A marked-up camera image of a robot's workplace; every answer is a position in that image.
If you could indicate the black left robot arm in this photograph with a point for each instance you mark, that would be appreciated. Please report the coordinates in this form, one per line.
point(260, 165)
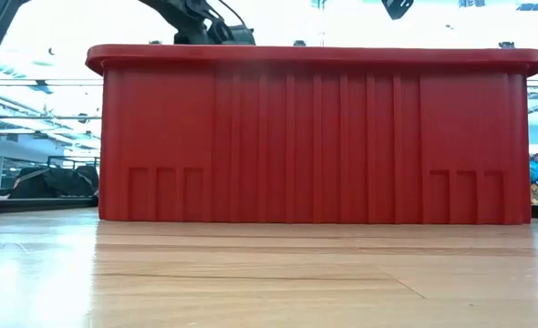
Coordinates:
point(187, 18)

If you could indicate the red plastic bin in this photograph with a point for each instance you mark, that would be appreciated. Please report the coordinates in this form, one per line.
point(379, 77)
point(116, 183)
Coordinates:
point(296, 136)

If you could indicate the black metal railing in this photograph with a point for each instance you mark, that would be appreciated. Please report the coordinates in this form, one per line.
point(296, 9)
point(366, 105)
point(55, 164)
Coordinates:
point(73, 158)

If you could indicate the black bag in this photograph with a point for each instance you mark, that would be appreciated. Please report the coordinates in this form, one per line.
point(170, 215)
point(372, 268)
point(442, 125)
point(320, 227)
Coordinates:
point(54, 182)

